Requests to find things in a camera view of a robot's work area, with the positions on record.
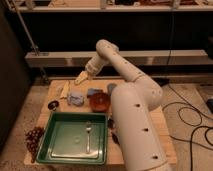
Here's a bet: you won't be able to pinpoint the light blue cup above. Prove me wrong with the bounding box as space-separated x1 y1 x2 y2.
107 83 117 95

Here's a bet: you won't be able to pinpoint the green plastic tray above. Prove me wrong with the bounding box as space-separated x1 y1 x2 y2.
36 112 108 165

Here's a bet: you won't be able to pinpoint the bunch of dark grapes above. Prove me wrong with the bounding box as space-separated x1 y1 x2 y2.
25 127 44 163

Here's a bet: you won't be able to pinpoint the black floor cables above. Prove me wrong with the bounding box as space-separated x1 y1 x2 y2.
161 83 213 171

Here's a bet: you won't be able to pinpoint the blue sponge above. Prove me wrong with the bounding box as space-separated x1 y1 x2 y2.
87 88 103 98

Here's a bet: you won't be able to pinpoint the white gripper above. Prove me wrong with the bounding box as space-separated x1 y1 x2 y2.
74 55 106 85

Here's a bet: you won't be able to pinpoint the silver fork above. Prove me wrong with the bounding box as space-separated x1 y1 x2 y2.
86 121 92 154

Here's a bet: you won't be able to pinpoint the cream banana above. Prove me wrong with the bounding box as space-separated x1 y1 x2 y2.
60 81 70 99

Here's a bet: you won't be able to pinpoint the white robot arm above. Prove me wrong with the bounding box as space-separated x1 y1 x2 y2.
75 39 172 171

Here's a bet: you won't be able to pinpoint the small dark tin can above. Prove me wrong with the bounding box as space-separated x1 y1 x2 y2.
48 100 59 111

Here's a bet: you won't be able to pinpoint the metal shelf rack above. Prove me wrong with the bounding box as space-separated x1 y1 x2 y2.
5 0 213 77

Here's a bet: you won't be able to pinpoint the black handled utensil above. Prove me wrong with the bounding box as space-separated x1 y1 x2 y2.
108 117 120 145

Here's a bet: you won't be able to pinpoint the red-brown bowl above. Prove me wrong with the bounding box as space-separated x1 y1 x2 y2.
89 93 110 112

